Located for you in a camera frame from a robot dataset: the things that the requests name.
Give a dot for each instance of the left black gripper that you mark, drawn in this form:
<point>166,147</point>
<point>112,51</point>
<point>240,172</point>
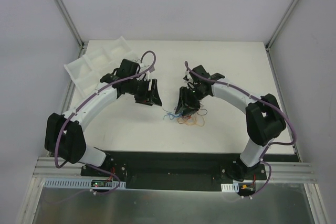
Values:
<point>148,92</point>

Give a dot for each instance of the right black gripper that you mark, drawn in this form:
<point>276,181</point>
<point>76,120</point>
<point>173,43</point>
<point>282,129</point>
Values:
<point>193,98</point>

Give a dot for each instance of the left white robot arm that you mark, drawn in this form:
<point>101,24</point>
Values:
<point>65,132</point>

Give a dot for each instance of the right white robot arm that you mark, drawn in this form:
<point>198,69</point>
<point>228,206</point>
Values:
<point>264,121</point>

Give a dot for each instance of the white foam compartment tray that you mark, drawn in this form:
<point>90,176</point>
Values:
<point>101,57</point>

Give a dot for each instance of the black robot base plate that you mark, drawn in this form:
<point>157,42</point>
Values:
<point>180,171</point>

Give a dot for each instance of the left aluminium frame post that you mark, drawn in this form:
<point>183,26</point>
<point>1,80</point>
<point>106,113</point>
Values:
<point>70,23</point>

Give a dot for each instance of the aluminium frame post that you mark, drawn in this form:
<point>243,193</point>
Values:
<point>70,23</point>
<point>285,17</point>

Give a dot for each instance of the right white cable duct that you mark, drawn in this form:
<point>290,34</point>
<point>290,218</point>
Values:
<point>230,188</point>

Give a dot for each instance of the white cable duct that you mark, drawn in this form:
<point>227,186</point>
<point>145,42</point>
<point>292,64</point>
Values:
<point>71,183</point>
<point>230,188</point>

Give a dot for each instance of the aluminium front rail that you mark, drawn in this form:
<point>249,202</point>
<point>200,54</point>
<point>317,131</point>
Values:
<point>278,172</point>

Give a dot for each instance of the left white cable duct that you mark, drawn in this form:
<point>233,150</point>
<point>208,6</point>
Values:
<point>71,183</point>

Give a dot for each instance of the right aluminium frame post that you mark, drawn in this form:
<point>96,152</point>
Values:
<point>285,17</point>

